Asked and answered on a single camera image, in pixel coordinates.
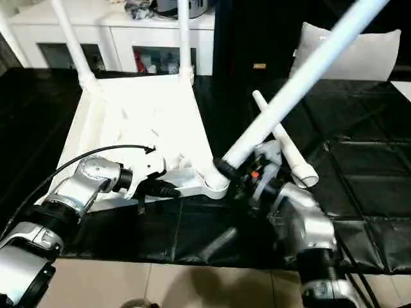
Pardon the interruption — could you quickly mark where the white plastic table leg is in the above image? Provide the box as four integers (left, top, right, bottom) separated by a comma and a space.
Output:
213, 0, 392, 191
252, 89, 320, 189
177, 0, 196, 81
50, 0, 98, 88

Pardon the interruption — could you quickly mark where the white plastic table top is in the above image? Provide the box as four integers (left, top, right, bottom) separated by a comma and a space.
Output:
55, 72, 232, 215

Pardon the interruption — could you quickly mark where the black quilted mat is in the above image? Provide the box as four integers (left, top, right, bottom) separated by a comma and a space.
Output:
0, 66, 411, 275

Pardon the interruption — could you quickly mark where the black cabinet with gold label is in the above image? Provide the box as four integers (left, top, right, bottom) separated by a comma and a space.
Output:
211, 0, 308, 78

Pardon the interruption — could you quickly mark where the white sideboard with glass doors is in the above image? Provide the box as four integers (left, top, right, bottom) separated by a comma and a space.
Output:
6, 0, 216, 77

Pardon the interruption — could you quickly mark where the grey helmet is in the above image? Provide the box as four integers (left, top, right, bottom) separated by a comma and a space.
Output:
150, 0, 216, 19

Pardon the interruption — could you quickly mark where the grey cushion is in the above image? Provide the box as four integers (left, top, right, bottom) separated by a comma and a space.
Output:
288, 21, 403, 82

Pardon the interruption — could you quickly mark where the white flat panel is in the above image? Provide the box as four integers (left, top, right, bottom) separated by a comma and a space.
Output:
389, 80, 411, 103

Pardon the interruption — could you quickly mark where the grey curtain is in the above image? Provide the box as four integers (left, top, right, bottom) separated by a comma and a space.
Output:
0, 30, 25, 76

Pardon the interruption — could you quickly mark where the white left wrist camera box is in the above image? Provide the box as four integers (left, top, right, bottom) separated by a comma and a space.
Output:
123, 146, 168, 202

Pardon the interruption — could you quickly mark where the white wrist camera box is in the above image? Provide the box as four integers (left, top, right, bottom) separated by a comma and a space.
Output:
252, 140, 284, 194
123, 146, 168, 202

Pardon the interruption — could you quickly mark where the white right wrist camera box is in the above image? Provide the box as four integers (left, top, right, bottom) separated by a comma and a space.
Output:
252, 140, 284, 194

